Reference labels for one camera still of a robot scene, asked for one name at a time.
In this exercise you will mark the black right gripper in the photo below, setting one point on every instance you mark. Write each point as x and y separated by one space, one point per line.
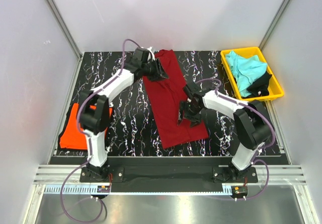
195 120

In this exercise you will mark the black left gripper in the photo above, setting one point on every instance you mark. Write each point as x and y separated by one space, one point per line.
159 74

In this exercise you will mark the dark red polo shirt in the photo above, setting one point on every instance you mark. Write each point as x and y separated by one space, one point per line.
165 97

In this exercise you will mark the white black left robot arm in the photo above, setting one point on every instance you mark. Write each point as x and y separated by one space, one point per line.
93 116

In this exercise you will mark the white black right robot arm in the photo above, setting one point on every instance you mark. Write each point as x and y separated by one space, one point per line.
252 125

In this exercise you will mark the turquoise t shirt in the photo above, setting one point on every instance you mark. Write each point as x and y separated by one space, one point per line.
245 71

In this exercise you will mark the yellow plastic bin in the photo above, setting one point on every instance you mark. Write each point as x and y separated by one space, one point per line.
275 90

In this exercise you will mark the black t shirt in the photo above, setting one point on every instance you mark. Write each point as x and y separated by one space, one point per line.
259 88

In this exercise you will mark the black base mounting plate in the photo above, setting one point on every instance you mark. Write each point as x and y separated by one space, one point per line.
162 184

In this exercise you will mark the right orange connector box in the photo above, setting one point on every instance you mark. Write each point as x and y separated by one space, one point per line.
239 191

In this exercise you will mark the orange connector box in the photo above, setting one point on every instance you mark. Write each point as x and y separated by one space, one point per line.
104 188
239 191

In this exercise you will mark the folded orange t shirt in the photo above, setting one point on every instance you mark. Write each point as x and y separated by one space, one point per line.
70 138

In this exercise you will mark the left orange connector box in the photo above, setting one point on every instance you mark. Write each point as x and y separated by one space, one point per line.
104 188

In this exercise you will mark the left corner aluminium post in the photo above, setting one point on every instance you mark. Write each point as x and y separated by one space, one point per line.
63 26

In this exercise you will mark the corner aluminium post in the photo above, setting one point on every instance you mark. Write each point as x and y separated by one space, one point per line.
63 26
275 21

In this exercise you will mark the aluminium frame rail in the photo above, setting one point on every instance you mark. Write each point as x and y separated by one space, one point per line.
278 174

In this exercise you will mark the right corner aluminium post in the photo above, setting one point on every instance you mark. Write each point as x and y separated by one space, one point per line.
275 21

